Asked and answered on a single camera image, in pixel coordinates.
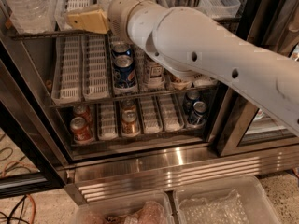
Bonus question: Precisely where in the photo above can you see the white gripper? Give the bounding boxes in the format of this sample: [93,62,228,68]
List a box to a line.
[66,0,155,43]

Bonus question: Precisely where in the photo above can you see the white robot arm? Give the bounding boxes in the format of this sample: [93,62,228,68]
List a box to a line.
[65,0,299,135]

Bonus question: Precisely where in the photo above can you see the clear water bottle left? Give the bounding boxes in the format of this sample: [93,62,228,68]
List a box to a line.
[6,0,57,34]

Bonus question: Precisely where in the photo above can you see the brown tea bottle white cap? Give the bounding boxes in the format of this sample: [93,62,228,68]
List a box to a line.
[143,56,164,87]

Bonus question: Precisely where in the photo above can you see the closed right fridge door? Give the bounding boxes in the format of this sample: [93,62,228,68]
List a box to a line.
[217,0,299,156]

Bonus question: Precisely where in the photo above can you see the stainless fridge base grille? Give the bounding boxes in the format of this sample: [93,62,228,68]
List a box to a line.
[64,144,299,205]

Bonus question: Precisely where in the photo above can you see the open fridge glass door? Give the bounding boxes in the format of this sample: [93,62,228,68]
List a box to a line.
[0,31,70,200]

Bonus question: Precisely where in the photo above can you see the blue pepsi can rear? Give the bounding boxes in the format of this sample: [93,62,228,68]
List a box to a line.
[111,42,132,59]

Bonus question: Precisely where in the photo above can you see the blue pepsi can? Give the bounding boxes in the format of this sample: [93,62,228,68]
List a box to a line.
[113,55,136,89]
[111,42,132,59]

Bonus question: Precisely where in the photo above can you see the blue pepsi can front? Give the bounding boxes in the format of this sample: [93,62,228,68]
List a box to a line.
[113,55,136,89]

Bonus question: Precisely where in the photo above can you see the bronze can rear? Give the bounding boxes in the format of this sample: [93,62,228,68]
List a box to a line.
[121,99,136,111]

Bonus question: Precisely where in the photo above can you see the bronze can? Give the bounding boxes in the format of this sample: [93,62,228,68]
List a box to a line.
[121,110,138,135]
[121,99,136,111]

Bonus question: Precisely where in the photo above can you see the orange-gold can front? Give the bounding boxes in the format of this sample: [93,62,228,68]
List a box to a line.
[170,75,189,84]

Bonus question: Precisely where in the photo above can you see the red can rear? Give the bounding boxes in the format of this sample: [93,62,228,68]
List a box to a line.
[73,105,93,124]

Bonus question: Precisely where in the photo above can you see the red can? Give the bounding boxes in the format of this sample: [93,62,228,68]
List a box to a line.
[70,117,93,142]
[73,105,93,124]

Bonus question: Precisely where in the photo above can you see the dark blue can rear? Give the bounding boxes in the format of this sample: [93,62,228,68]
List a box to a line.
[182,91,200,114]

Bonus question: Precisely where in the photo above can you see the dark blue can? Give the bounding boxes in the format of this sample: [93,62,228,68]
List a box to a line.
[182,91,200,114]
[188,101,207,125]

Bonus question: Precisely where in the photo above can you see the bronze can front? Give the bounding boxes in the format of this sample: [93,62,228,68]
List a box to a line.
[121,110,138,135]

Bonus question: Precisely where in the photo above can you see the red can front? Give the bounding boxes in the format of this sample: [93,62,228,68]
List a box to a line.
[70,117,93,142]

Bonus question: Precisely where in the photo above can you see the dark blue can front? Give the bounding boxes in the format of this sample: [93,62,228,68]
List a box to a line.
[188,101,207,125]

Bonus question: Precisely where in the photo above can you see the clear bin with pink bags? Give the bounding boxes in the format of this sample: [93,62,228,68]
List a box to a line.
[69,191,175,224]

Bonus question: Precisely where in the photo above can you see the clear bin with bubble wrap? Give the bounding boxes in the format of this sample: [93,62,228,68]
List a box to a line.
[173,175,282,224]

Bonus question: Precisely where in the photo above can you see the top wire shelf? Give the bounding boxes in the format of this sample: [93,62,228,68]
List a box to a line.
[7,16,241,40]

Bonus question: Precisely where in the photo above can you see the wire shelf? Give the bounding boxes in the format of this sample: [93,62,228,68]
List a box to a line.
[51,81,216,105]
[7,16,241,40]

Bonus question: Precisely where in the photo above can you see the middle wire shelf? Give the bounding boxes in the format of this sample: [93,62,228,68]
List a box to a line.
[51,81,216,105]

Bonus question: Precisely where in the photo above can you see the orange cable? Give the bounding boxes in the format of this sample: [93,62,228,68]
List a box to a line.
[25,193,36,224]

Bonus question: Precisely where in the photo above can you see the black cable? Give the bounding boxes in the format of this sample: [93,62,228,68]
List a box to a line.
[0,195,31,224]

